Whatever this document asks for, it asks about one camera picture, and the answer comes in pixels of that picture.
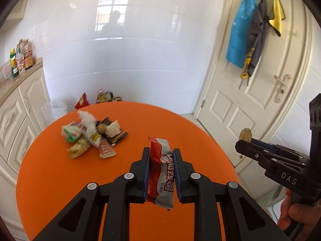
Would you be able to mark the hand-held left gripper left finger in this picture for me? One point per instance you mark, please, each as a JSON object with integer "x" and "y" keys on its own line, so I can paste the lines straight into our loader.
{"x": 146, "y": 173}

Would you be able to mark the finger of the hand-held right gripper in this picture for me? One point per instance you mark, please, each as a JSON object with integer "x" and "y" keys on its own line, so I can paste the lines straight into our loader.
{"x": 262, "y": 143}
{"x": 253, "y": 150}

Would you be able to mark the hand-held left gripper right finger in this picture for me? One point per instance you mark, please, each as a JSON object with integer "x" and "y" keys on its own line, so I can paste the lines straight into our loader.
{"x": 176, "y": 174}

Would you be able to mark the red and white snack wrapper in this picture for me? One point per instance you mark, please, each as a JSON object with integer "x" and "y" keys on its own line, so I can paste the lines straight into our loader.
{"x": 161, "y": 170}

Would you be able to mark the brown peel scrap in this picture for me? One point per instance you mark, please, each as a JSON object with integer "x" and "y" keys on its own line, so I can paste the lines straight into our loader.
{"x": 245, "y": 135}

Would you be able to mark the red checkered sauce sachet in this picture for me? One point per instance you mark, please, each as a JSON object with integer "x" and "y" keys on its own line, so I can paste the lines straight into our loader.
{"x": 106, "y": 151}

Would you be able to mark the person's right hand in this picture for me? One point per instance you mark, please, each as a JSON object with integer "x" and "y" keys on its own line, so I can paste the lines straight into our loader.
{"x": 298, "y": 216}

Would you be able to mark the black foil wrapper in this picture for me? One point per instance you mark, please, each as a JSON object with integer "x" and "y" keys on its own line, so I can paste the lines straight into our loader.
{"x": 119, "y": 136}

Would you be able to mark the white panel door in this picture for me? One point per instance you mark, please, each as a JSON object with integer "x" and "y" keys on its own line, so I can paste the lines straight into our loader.
{"x": 225, "y": 110}

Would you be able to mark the crumpled white paper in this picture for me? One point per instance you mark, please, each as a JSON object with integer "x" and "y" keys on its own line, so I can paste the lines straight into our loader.
{"x": 113, "y": 128}

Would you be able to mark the black and yellow wrapper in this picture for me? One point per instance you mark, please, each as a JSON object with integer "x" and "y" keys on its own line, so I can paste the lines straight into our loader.
{"x": 94, "y": 137}

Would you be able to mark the small round potato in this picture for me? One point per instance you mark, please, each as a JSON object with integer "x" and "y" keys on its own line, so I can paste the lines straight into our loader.
{"x": 101, "y": 128}

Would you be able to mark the pale yellow snack packet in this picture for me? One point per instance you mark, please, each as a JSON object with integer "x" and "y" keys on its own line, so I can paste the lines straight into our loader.
{"x": 77, "y": 148}

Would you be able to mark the fluffy crumpled white tissue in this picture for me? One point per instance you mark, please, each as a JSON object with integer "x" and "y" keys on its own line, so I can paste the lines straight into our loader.
{"x": 86, "y": 119}

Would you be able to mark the green and white wrapper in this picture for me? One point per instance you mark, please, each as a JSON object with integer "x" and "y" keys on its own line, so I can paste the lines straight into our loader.
{"x": 71, "y": 130}

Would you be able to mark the yellow cooking oil bottle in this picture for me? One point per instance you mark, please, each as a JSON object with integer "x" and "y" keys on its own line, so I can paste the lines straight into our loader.
{"x": 101, "y": 97}

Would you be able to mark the red snack bag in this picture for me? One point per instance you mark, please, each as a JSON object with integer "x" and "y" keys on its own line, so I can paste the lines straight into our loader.
{"x": 82, "y": 101}

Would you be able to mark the white plastic bag on floor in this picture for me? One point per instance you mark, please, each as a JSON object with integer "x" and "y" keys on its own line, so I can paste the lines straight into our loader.
{"x": 59, "y": 109}

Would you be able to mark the grey apron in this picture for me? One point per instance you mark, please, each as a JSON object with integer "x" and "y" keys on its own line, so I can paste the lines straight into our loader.
{"x": 258, "y": 35}

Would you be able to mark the blue apron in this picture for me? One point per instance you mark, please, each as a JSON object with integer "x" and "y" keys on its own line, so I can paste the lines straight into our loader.
{"x": 240, "y": 30}

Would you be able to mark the clear plastic floor container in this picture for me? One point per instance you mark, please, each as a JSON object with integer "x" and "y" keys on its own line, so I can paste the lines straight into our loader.
{"x": 47, "y": 114}

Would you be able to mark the yellow cleaning cloth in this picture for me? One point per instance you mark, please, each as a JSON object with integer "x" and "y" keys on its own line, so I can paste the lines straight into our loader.
{"x": 275, "y": 12}

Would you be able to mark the cream base cabinet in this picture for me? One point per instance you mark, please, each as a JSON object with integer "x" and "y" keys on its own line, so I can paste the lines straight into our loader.
{"x": 17, "y": 120}

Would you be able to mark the cream lattice door cabinet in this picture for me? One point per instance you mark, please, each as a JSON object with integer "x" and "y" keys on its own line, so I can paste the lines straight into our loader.
{"x": 17, "y": 7}

